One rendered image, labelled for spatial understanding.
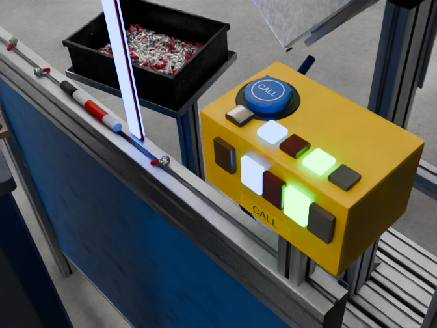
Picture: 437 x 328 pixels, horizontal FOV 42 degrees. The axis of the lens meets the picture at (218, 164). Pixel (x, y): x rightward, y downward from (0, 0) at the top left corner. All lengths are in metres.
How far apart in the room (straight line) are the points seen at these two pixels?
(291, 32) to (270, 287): 0.36
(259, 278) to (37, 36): 2.20
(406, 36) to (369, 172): 0.56
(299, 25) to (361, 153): 0.40
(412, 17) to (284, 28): 0.24
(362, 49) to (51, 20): 1.40
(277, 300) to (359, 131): 0.26
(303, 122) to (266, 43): 2.02
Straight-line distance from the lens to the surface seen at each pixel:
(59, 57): 2.57
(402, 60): 1.02
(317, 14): 0.82
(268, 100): 0.48
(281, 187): 0.45
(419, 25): 1.01
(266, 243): 0.66
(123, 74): 0.72
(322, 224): 0.44
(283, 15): 0.83
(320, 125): 0.48
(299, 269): 0.60
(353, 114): 0.49
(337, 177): 0.43
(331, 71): 2.35
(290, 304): 0.65
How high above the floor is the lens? 1.39
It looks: 45 degrees down
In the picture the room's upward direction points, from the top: 4 degrees counter-clockwise
